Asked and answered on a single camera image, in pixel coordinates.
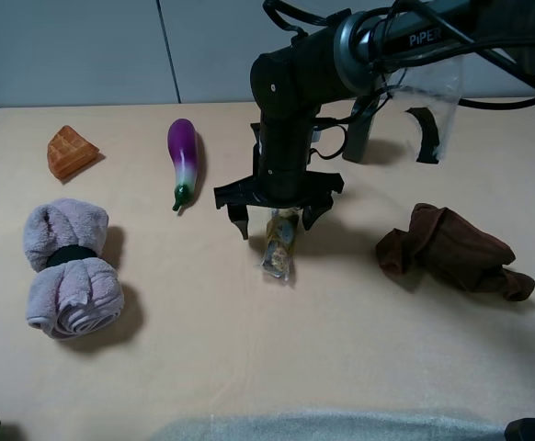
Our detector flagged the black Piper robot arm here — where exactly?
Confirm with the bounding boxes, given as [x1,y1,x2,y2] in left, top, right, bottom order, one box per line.
[214,1,535,234]

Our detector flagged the orange waffle piece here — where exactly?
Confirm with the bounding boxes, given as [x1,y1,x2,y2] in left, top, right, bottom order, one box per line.
[47,125,100,180]

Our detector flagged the purple toy eggplant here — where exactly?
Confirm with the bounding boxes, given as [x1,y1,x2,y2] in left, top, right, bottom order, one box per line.
[167,119,199,211]

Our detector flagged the black pump bottle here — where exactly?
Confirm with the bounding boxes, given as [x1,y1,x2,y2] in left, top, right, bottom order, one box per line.
[342,96,380,163]

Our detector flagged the gold chocolate snack packet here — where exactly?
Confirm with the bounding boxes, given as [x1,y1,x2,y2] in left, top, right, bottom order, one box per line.
[261,209,300,281]

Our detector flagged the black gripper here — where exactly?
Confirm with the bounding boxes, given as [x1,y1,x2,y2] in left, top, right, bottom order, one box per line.
[214,119,344,240]

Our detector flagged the black band around towel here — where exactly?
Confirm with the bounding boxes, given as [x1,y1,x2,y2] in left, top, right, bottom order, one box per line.
[45,244,97,268]

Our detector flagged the rolled lavender towel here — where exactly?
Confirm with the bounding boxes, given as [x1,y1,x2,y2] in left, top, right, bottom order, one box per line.
[23,198,124,341]

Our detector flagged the crumpled brown cloth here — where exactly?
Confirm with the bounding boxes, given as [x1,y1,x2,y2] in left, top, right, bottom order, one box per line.
[375,203,535,302]

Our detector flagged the grey foam mat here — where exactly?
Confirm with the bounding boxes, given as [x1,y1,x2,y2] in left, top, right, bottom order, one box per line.
[151,411,505,440]

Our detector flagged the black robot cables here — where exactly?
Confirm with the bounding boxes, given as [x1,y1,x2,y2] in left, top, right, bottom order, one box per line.
[262,0,535,162]

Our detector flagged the black block bottom right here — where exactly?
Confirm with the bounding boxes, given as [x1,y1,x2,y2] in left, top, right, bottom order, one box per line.
[505,418,535,441]

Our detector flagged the clear plastic cable cover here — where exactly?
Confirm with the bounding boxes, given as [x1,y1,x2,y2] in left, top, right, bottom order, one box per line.
[375,57,463,164]

